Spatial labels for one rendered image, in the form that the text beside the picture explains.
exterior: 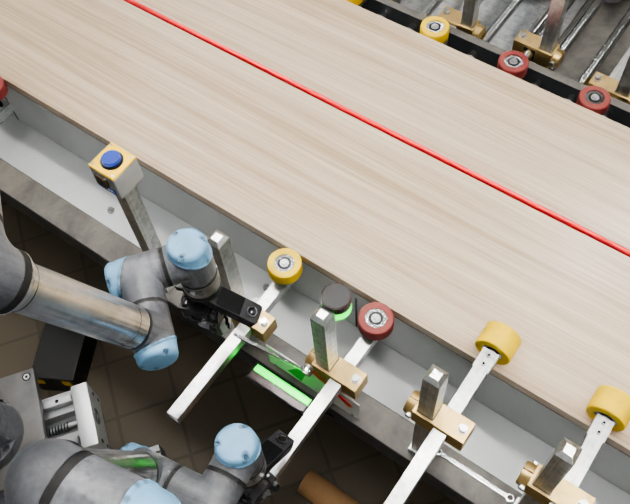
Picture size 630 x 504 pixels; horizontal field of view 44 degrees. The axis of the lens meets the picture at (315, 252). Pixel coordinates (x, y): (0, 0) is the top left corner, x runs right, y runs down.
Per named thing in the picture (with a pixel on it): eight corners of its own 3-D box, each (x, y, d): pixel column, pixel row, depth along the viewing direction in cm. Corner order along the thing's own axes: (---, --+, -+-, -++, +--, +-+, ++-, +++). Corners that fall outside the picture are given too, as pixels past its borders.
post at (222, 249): (249, 347, 195) (217, 247, 154) (238, 339, 196) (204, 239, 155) (257, 336, 196) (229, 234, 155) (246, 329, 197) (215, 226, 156)
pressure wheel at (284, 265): (308, 295, 188) (304, 272, 178) (275, 303, 188) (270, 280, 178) (301, 267, 192) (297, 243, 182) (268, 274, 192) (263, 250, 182)
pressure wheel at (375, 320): (380, 361, 179) (381, 340, 169) (351, 342, 181) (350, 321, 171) (399, 334, 182) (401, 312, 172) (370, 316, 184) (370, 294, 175)
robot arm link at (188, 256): (156, 232, 141) (202, 218, 142) (169, 262, 151) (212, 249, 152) (165, 268, 137) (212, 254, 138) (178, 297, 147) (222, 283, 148)
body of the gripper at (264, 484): (223, 495, 155) (213, 478, 144) (249, 459, 158) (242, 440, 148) (253, 518, 152) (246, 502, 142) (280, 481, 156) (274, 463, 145)
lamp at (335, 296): (341, 358, 170) (339, 314, 151) (320, 345, 171) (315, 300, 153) (357, 337, 172) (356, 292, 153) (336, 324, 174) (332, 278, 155)
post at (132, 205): (168, 293, 201) (121, 193, 163) (154, 284, 203) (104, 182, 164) (179, 280, 203) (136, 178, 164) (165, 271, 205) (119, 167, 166)
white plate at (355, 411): (358, 421, 182) (358, 406, 173) (269, 362, 190) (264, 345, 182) (360, 419, 182) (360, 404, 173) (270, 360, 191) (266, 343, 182)
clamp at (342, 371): (355, 400, 172) (354, 392, 167) (305, 368, 176) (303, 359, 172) (369, 380, 174) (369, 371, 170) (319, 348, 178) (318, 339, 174)
